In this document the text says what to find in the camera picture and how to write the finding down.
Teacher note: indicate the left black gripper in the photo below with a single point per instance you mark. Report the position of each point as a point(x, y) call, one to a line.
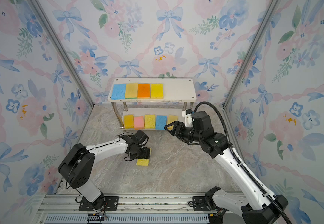
point(144, 152)

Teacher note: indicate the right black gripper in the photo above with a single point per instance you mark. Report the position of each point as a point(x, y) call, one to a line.
point(183, 132)

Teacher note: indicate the pale yellow sponge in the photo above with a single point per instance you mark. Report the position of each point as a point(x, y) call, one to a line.
point(144, 162)

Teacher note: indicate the small tan sponge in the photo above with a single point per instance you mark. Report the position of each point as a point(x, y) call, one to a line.
point(171, 120)

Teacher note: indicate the blue sponge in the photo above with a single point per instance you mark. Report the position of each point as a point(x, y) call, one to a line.
point(118, 92)
point(161, 122)

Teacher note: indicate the yellow porous sponge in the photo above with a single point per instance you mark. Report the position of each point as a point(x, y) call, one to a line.
point(149, 121)

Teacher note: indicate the pink sponge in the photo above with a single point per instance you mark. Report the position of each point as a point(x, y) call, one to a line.
point(139, 123)

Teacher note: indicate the bright yellow sponge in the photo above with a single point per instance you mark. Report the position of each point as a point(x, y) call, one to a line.
point(157, 91)

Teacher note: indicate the orange sponge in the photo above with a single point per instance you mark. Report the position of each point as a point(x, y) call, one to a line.
point(143, 91)

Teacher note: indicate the tan yellow sponge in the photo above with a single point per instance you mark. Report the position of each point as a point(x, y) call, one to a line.
point(131, 91)

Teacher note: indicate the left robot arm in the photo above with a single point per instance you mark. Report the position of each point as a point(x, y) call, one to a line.
point(77, 166)

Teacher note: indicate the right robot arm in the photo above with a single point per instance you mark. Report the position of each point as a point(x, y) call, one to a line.
point(259, 205)

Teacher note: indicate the white two-tier shelf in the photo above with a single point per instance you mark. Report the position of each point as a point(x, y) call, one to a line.
point(179, 95)

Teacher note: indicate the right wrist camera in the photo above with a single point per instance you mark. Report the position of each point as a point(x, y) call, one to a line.
point(187, 115)

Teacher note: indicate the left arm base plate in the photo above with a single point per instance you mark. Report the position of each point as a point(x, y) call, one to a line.
point(102, 203)

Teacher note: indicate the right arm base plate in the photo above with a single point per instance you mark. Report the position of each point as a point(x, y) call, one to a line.
point(203, 203)

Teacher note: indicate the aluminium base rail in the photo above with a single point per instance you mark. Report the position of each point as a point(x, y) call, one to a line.
point(159, 208)

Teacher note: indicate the right aluminium corner post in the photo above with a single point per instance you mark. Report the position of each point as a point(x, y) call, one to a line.
point(266, 19)

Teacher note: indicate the aluminium corner post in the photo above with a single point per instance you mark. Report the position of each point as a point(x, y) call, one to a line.
point(41, 15)
point(266, 19)

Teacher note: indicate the left aluminium corner post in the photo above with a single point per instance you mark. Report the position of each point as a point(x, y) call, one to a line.
point(41, 15)

